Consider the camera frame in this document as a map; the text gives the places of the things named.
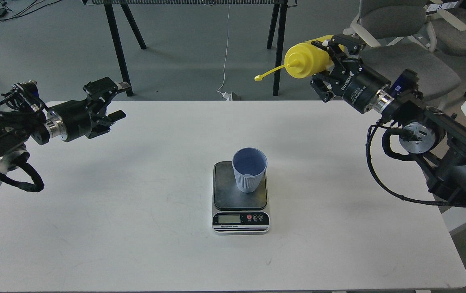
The blue plastic cup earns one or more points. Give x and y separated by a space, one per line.
249 166

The yellow squeeze bottle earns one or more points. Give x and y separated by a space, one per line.
303 60

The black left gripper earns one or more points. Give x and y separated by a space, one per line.
71 120

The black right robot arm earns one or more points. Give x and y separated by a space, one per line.
413 131

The grey office chair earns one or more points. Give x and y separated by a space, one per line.
402 18
447 27

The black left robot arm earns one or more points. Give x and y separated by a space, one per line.
23 115

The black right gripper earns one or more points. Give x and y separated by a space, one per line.
349 79

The black digital kitchen scale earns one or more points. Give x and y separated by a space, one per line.
235 212

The black leg background table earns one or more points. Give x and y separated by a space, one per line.
215 46

